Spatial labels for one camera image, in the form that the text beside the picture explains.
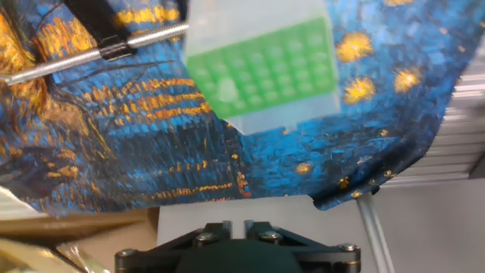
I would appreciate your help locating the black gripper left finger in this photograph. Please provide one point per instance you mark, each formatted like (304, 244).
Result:
(170, 250)

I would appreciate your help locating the brown cardboard box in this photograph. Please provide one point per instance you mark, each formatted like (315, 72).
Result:
(94, 235)

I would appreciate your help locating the grey metal pole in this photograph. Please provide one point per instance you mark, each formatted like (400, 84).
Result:
(375, 235)

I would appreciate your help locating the black C-clamp with steel screw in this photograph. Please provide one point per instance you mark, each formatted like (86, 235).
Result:
(94, 22)

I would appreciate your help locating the starry night painting cloth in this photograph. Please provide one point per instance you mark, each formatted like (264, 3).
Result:
(151, 144)

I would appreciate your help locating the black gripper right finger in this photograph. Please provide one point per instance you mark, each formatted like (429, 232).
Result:
(322, 252)

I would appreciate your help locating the clear box with green rack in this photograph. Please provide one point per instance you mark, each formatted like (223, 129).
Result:
(273, 72)

